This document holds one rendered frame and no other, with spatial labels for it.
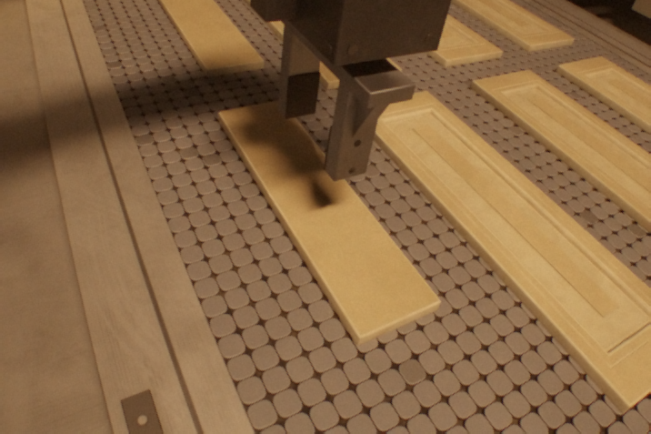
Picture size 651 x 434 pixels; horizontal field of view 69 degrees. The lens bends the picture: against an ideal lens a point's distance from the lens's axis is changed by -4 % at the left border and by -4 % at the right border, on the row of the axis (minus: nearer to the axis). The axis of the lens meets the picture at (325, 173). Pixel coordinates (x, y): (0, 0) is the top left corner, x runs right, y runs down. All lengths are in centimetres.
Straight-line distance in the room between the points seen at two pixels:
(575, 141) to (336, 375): 71
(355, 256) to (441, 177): 25
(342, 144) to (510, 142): 51
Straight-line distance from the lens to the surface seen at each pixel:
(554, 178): 99
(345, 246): 70
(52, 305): 72
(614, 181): 103
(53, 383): 66
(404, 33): 52
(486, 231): 79
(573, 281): 79
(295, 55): 69
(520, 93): 120
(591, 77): 141
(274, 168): 80
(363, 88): 52
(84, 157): 87
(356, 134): 60
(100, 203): 79
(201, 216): 75
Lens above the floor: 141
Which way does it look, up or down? 41 degrees down
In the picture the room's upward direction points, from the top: 9 degrees clockwise
